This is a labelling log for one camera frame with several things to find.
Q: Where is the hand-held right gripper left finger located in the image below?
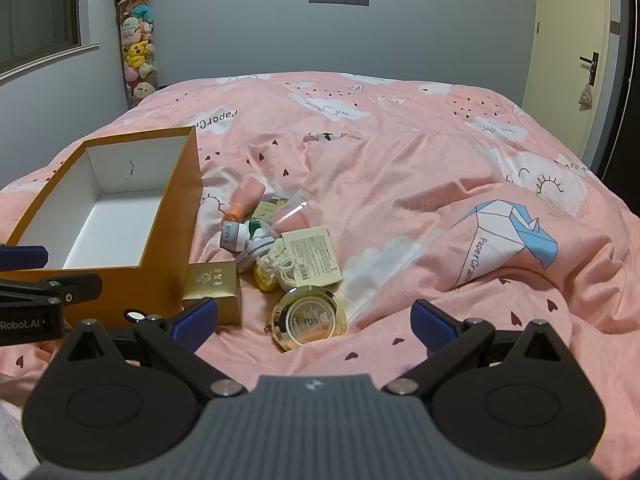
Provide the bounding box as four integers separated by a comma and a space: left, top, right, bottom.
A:
47, 297, 248, 397

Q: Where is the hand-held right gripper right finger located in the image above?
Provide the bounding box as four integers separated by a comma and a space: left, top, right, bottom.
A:
382, 299, 588, 396

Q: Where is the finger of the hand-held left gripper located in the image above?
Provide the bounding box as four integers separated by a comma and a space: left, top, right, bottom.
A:
0, 274, 104, 309
0, 245, 50, 272

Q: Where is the large white cardboard box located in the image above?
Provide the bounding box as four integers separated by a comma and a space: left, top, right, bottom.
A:
5, 126, 205, 330

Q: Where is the small gold box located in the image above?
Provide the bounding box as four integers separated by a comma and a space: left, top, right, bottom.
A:
181, 261, 242, 325

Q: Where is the white cosmetic jar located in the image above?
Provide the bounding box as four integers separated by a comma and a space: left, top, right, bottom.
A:
220, 220, 251, 252

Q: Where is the round gold compact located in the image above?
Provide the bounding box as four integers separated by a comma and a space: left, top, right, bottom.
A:
271, 287, 347, 353

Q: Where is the square tan labelled packet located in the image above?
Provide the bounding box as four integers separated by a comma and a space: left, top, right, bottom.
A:
281, 226, 344, 289

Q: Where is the pink bottle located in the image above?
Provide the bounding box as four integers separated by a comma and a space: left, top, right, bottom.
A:
222, 174, 267, 226

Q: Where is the small printed carton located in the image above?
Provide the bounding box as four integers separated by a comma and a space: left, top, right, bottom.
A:
252, 194, 291, 221

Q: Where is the clear bag with pink item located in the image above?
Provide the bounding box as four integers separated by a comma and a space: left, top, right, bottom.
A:
270, 190, 314, 241

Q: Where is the pink printed blanket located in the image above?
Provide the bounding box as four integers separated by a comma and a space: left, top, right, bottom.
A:
0, 71, 640, 411

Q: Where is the clear tube of plush toys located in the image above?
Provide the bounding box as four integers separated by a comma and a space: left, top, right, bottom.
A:
116, 0, 161, 109

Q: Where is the window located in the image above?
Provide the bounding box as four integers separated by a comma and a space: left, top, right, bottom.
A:
0, 0, 96, 82

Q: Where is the white drawstring pouch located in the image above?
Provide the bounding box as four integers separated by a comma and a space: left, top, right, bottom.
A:
256, 240, 299, 291

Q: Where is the black door handle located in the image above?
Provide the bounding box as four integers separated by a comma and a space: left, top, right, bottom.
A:
579, 51, 600, 86

